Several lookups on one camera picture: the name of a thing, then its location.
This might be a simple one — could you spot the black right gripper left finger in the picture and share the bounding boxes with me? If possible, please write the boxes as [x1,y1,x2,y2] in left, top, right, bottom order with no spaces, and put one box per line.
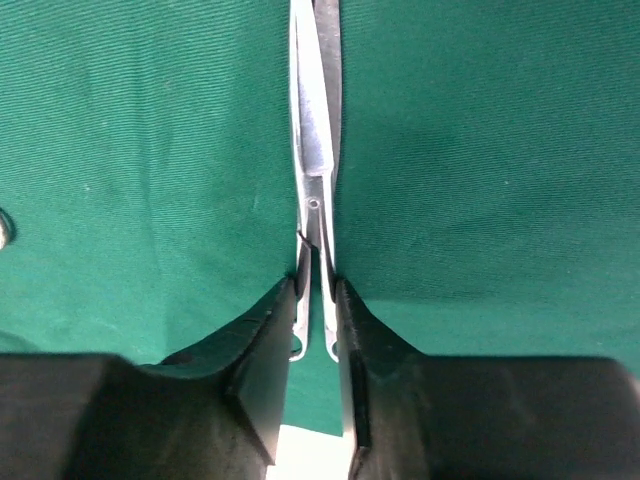
[1,278,296,479]

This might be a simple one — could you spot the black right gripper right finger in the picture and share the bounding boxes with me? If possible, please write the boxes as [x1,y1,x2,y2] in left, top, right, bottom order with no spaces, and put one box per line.
[336,280,639,479]

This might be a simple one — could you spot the dark green surgical cloth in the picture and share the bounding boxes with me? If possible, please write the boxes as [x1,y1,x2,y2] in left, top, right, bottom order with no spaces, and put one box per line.
[0,0,640,438]

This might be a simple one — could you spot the steel surgical scissors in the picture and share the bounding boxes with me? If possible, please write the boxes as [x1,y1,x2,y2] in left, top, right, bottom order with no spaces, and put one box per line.
[289,0,343,361]

